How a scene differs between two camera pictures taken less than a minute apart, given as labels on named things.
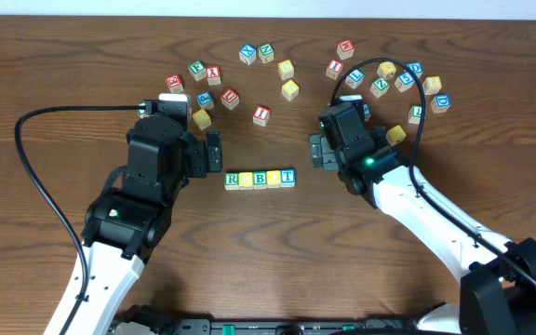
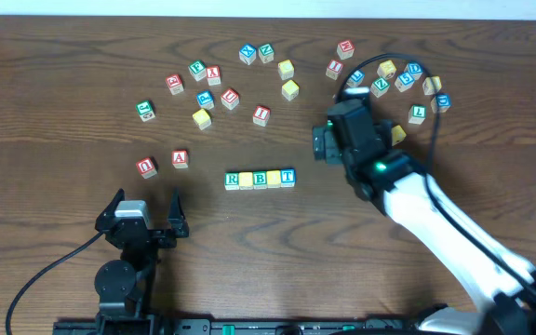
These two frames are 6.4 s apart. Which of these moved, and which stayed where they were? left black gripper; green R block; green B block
Moved: left black gripper
Stayed: green R block; green B block
